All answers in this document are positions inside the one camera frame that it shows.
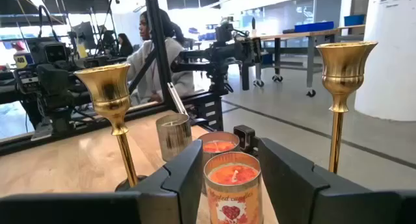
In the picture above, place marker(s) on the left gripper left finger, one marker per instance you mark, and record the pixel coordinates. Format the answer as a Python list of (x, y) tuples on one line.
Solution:
[(97, 207)]

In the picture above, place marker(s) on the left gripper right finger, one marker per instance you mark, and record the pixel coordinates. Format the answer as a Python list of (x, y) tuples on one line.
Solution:
[(325, 201)]

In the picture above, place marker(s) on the silver ribbed candle tin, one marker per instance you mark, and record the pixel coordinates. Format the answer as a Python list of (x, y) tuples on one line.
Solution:
[(174, 139)]

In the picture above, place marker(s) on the gold candlestick holder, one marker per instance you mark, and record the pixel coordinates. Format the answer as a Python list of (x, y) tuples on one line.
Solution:
[(110, 94), (344, 71)]

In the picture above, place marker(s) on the background black robot arm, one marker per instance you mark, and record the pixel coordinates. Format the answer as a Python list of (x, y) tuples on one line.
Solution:
[(53, 78), (224, 52)]

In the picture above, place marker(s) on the person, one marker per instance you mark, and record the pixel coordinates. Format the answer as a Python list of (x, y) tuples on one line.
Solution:
[(125, 47), (139, 60)]

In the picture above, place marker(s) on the wooden worktable on wheels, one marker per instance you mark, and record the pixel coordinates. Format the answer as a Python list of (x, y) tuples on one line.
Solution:
[(292, 35)]

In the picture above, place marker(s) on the long blue plastic bin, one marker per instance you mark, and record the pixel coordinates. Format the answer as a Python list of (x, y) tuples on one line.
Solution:
[(313, 26)]

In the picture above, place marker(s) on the small blue plastic bin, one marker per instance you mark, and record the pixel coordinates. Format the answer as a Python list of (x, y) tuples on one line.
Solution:
[(354, 20)]

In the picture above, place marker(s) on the small black table camera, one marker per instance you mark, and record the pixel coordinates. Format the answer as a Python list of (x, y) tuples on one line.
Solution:
[(244, 137)]

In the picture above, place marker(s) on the black aluminium table frame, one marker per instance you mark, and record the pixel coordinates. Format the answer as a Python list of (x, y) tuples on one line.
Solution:
[(159, 39)]

